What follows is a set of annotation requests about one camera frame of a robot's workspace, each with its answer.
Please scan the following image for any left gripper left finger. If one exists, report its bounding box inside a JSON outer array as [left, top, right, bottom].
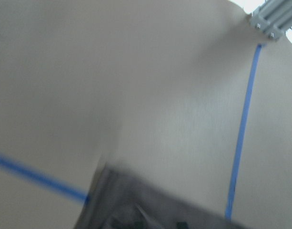
[[133, 221, 145, 229]]

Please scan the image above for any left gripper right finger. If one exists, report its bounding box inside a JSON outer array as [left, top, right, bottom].
[[176, 221, 188, 229]]

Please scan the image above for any dark brown t-shirt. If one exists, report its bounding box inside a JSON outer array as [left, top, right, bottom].
[[74, 166, 244, 229]]

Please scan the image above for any aluminium extrusion post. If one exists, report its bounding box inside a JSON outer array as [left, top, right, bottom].
[[249, 0, 292, 41]]

